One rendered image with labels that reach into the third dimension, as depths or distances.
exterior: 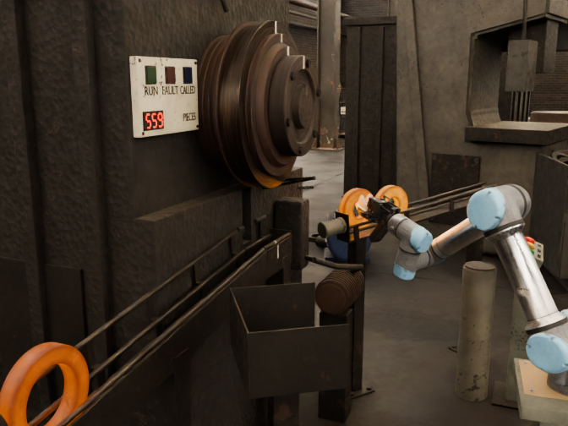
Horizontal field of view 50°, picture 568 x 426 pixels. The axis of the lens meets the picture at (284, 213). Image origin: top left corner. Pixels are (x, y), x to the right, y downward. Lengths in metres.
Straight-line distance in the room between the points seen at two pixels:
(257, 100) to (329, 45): 9.10
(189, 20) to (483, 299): 1.42
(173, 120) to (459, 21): 3.06
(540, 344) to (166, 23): 1.28
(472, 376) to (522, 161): 2.07
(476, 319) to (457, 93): 2.26
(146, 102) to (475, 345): 1.53
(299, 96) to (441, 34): 2.78
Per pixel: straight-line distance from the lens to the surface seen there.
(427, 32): 4.44
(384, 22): 5.91
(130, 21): 1.45
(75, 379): 1.19
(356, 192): 2.23
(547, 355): 1.82
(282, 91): 1.62
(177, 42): 1.61
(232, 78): 1.59
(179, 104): 1.57
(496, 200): 1.79
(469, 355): 2.43
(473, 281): 2.33
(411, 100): 4.47
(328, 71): 10.68
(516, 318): 2.41
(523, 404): 1.91
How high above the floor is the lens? 1.19
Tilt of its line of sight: 12 degrees down
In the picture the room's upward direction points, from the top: straight up
